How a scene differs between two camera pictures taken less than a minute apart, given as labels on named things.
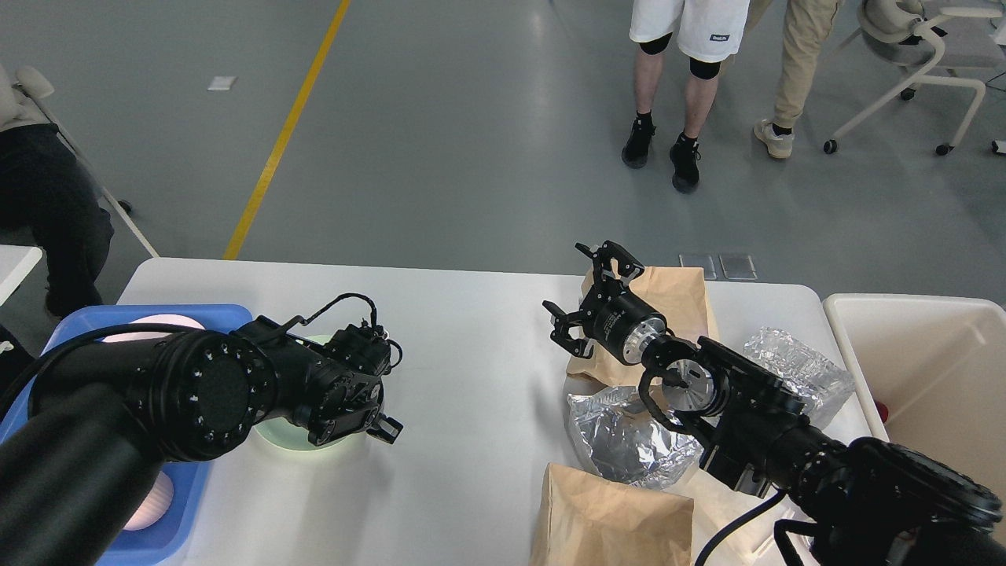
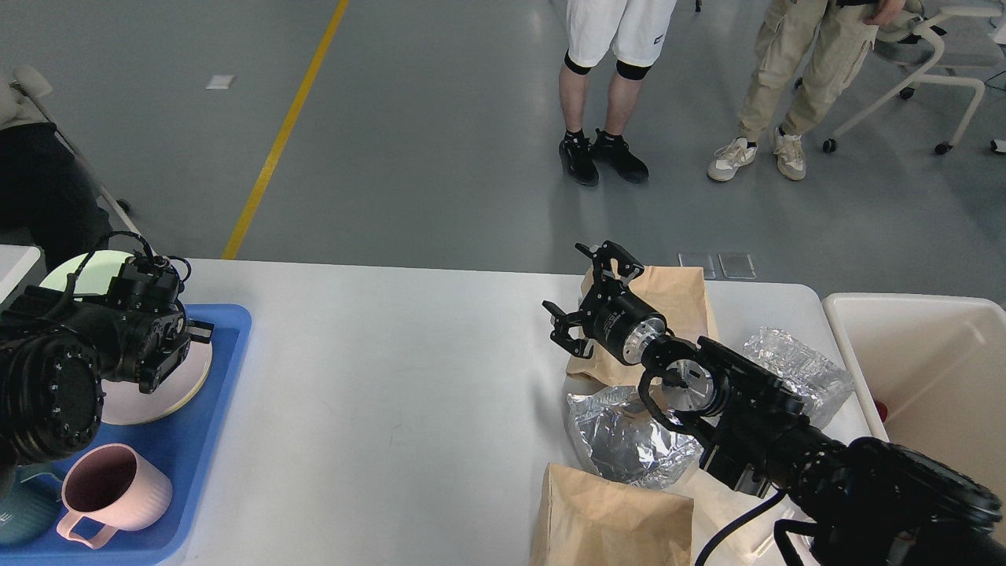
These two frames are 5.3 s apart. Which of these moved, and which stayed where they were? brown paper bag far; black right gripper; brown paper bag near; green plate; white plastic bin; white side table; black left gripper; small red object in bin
Moved: black left gripper; green plate
Stayed: brown paper bag far; small red object in bin; white side table; brown paper bag near; black right gripper; white plastic bin
